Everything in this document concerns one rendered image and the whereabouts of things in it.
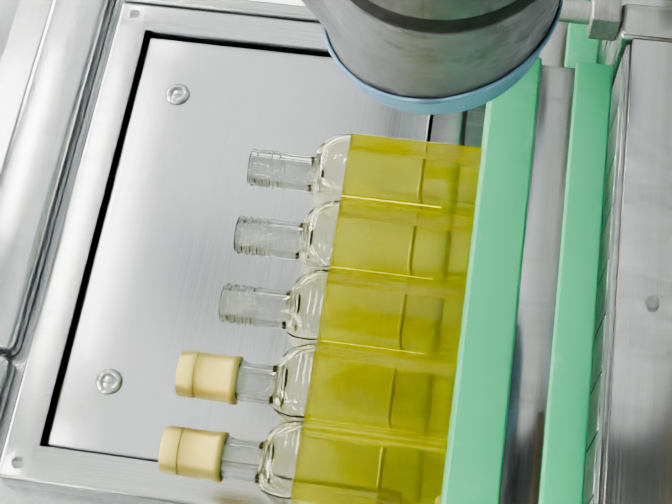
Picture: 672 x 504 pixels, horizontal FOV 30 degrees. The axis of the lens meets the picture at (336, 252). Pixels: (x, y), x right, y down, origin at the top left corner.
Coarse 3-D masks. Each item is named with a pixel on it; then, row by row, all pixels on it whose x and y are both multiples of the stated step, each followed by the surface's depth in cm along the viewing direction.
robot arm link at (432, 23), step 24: (360, 0) 51; (384, 0) 50; (408, 0) 49; (432, 0) 49; (456, 0) 49; (480, 0) 49; (504, 0) 50; (528, 0) 51; (408, 24) 52; (432, 24) 51; (456, 24) 51; (480, 24) 51
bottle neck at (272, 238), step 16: (240, 224) 95; (256, 224) 95; (272, 224) 95; (288, 224) 95; (240, 240) 95; (256, 240) 94; (272, 240) 94; (288, 240) 94; (272, 256) 95; (288, 256) 95
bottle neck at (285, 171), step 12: (252, 156) 97; (264, 156) 97; (276, 156) 97; (288, 156) 97; (300, 156) 97; (252, 168) 97; (264, 168) 97; (276, 168) 97; (288, 168) 96; (300, 168) 96; (252, 180) 97; (264, 180) 97; (276, 180) 97; (288, 180) 97; (300, 180) 96
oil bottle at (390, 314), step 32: (320, 288) 90; (352, 288) 90; (384, 288) 90; (416, 288) 90; (448, 288) 90; (288, 320) 90; (320, 320) 89; (352, 320) 89; (384, 320) 89; (416, 320) 89; (448, 320) 89; (416, 352) 89; (448, 352) 88
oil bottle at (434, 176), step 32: (320, 160) 95; (352, 160) 95; (384, 160) 95; (416, 160) 95; (448, 160) 95; (480, 160) 94; (320, 192) 95; (352, 192) 94; (384, 192) 94; (416, 192) 94; (448, 192) 93
